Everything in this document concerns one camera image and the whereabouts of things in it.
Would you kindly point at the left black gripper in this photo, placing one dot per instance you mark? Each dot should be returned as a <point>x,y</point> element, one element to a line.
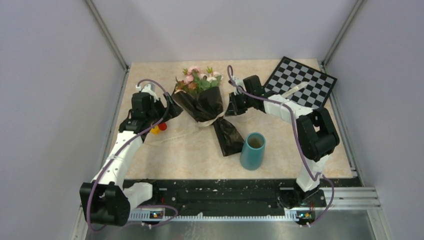
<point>174,110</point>

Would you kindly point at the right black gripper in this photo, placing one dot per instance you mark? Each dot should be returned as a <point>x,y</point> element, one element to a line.
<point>233,109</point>

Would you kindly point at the flower bouquet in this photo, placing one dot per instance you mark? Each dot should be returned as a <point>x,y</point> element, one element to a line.
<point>199,94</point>

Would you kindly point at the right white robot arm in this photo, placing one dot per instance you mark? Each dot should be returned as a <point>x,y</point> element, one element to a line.
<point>314,132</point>

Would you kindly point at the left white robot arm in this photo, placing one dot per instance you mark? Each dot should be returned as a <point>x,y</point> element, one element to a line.
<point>105,201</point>

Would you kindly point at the teal ceramic vase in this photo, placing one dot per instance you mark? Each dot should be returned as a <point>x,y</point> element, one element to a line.
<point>253,151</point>

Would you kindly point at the red yellow toy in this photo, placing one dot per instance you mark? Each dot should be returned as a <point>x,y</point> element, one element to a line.
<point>159,128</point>

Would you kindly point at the black white checkerboard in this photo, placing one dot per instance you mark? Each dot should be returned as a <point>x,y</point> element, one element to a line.
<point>290,73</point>

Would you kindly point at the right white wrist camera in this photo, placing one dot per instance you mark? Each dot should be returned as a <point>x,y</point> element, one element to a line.
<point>238,85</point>

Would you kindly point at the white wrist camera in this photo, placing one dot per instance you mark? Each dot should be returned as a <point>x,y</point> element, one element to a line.
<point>148,88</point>
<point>238,85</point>

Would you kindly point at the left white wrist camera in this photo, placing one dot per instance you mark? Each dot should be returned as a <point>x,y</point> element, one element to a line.
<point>148,88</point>

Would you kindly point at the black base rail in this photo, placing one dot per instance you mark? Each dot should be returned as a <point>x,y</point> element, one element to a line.
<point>232,197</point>

